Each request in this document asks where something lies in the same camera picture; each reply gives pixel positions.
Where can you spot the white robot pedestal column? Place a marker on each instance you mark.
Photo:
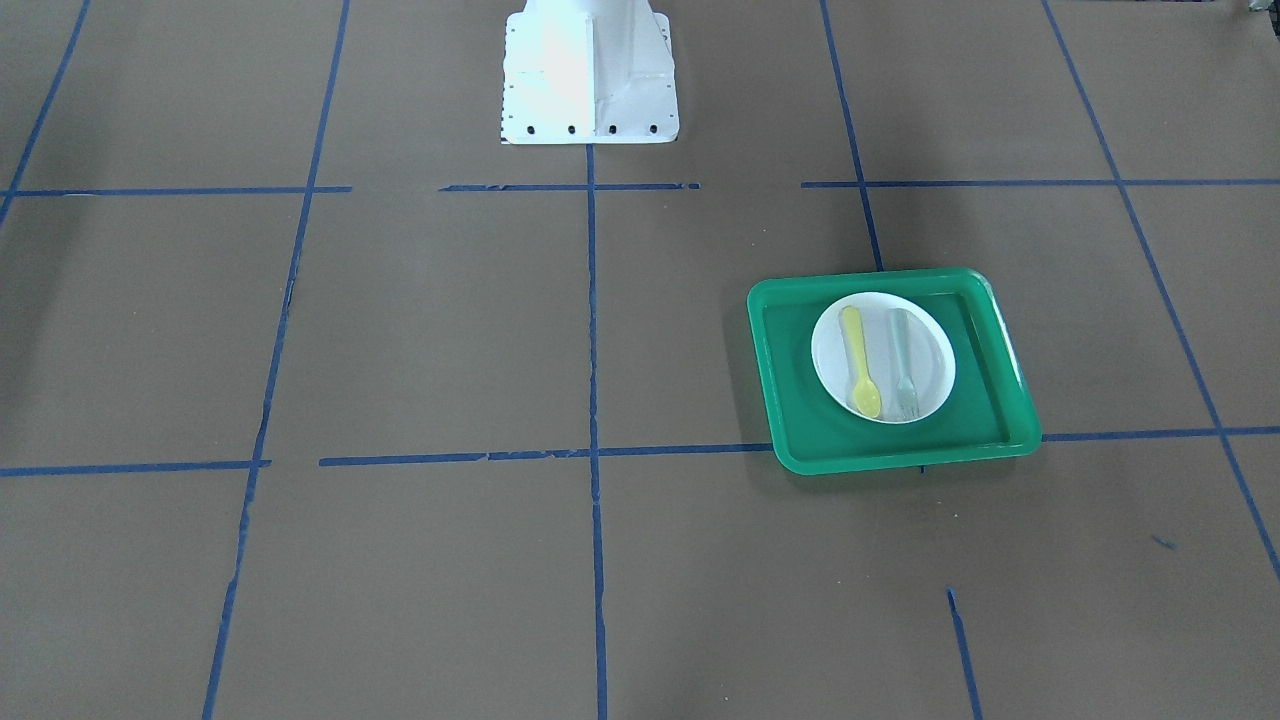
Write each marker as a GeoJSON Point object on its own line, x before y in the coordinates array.
{"type": "Point", "coordinates": [588, 72]}

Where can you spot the green plastic tray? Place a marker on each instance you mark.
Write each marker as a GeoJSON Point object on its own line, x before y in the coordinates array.
{"type": "Point", "coordinates": [989, 415]}

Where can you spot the white round plate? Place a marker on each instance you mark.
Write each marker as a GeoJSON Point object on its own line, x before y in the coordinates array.
{"type": "Point", "coordinates": [933, 359]}

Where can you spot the yellow plastic spoon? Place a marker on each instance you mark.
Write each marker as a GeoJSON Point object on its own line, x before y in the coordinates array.
{"type": "Point", "coordinates": [865, 396]}

